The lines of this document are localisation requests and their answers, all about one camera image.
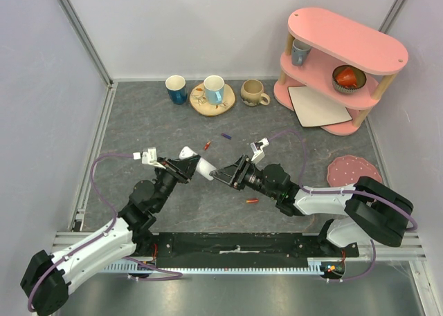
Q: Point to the pink dotted plate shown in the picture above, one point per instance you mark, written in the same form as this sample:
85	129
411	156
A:
348	169

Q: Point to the red cup in bowl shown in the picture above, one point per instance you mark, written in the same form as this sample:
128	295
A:
347	78

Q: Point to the white remote control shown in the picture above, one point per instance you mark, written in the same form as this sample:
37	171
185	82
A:
204	168

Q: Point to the dark blue mug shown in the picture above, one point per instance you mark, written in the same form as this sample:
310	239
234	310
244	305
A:
176	88

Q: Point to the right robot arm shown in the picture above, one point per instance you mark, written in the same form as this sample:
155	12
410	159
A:
363	211

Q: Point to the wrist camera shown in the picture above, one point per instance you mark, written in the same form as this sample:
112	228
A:
258	150
148	157

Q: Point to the beige floral saucer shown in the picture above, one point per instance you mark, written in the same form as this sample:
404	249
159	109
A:
201	105

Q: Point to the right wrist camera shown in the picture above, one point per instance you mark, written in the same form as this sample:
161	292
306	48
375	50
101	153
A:
258	150

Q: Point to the red battery near centre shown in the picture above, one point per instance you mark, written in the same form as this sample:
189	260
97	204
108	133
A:
207	145

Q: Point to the white cable duct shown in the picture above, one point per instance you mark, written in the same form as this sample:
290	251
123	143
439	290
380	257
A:
124	267

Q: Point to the purple battery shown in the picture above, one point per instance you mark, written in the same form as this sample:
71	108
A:
226	136

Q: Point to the white square plate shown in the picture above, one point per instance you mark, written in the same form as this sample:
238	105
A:
313	109

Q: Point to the patterned dark bowl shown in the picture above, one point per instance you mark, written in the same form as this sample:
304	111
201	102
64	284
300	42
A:
360	75

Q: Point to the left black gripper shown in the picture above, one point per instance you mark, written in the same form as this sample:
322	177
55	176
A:
183	175

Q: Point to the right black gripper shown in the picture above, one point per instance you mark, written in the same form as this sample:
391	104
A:
241	172

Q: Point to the pink three-tier shelf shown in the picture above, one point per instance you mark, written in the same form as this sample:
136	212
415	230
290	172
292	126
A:
345	61

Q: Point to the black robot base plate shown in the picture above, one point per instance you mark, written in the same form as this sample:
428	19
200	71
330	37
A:
239	250

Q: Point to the beige ceramic mug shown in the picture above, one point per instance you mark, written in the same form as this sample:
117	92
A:
252	93

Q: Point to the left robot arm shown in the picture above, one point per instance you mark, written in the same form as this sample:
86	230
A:
50	278

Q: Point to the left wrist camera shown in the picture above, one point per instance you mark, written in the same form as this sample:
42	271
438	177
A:
148	157

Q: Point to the light blue mug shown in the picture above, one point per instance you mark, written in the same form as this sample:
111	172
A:
214	89

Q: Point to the grey mug on shelf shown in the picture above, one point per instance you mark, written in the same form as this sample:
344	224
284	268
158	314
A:
299	52

